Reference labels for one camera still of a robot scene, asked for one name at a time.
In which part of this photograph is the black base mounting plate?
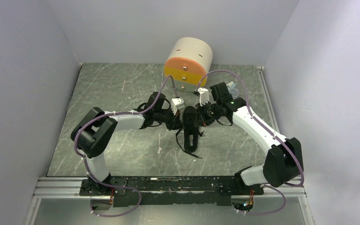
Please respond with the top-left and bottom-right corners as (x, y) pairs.
(79, 176), (264, 207)

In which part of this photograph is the aluminium frame rail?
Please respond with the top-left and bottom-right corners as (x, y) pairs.
(32, 177), (307, 199)

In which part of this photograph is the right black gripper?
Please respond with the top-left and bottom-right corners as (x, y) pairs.
(195, 99), (221, 127)

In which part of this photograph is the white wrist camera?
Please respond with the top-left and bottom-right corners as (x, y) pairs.
(170, 97), (185, 115)
(196, 87), (210, 106)

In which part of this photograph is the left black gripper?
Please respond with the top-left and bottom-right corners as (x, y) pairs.
(154, 105), (185, 131)

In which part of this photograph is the black shoelace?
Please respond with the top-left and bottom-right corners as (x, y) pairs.
(175, 122), (203, 159)

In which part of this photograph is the black shoe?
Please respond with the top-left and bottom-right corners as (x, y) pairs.
(182, 106), (199, 153)

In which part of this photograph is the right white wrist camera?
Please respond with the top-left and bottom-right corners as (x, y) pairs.
(196, 87), (210, 106)

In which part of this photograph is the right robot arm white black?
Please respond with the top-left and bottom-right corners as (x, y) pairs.
(195, 82), (303, 194)

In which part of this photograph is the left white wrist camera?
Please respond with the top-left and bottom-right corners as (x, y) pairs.
(170, 97), (185, 115)

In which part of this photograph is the round cream drawer cabinet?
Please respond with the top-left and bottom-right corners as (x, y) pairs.
(163, 37), (213, 92)

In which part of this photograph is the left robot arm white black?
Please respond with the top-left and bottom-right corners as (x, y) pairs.
(70, 92), (185, 195)

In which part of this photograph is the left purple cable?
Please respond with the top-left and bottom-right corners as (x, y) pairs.
(73, 75), (180, 218)

